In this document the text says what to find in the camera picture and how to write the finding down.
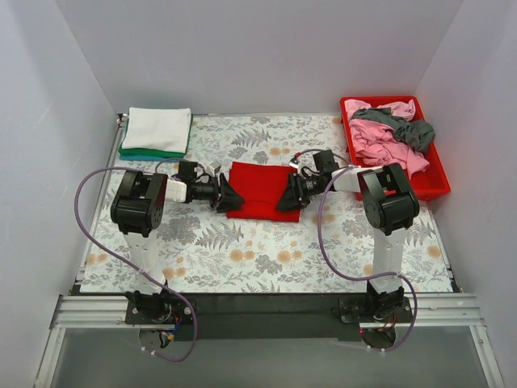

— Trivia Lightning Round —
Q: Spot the red t shirt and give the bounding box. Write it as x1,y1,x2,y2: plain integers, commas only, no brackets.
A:
226,162,301,223

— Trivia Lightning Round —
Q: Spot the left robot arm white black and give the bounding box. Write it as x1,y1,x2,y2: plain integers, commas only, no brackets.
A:
111,159,245,323

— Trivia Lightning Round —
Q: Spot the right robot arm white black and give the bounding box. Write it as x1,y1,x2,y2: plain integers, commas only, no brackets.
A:
275,150,419,322

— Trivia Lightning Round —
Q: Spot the floral patterned table mat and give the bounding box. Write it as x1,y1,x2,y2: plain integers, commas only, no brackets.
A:
79,114,454,294

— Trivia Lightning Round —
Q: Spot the folded white t shirt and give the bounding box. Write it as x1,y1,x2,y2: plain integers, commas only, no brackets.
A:
121,107,193,154

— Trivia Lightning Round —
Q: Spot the folded teal t shirt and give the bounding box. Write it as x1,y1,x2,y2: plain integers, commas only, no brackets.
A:
120,154,184,162

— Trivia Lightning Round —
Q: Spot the red plastic bin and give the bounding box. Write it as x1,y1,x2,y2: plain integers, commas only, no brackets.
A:
340,95,450,201

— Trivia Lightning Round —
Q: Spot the grey t shirt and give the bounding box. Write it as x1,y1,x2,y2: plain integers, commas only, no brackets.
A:
351,107,435,154

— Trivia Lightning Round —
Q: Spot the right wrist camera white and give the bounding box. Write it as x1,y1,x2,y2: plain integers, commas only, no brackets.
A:
288,153,301,171

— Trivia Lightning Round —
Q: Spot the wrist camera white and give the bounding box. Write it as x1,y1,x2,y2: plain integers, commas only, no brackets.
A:
288,153,301,171
205,162,221,177

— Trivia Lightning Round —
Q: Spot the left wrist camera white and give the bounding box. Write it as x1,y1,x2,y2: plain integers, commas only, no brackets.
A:
205,162,221,177

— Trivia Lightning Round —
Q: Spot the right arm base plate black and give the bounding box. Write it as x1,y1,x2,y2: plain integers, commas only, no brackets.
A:
338,293,413,324

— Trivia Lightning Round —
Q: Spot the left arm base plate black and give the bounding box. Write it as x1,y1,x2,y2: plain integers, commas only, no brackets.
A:
124,298,196,325

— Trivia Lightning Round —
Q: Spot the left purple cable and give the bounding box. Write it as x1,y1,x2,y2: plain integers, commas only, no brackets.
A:
74,158,199,362

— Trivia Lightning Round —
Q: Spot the aluminium frame rail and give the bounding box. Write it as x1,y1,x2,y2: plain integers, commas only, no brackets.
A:
51,293,485,329

